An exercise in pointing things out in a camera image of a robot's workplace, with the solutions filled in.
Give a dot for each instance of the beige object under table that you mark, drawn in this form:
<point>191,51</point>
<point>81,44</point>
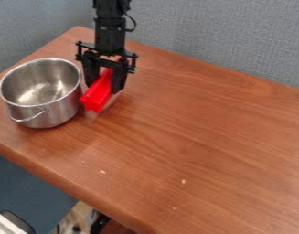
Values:
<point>81,220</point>

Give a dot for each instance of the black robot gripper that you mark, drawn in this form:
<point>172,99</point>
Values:
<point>107,53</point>

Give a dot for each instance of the red plastic block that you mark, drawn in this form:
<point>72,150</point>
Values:
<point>97,94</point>

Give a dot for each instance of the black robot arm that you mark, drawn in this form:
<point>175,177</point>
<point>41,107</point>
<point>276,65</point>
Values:
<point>113,9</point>

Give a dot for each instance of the metal pot with handle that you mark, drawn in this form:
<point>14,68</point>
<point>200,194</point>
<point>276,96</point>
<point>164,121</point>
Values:
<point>40,91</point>

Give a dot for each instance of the black chair frame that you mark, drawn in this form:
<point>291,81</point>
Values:
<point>17,221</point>

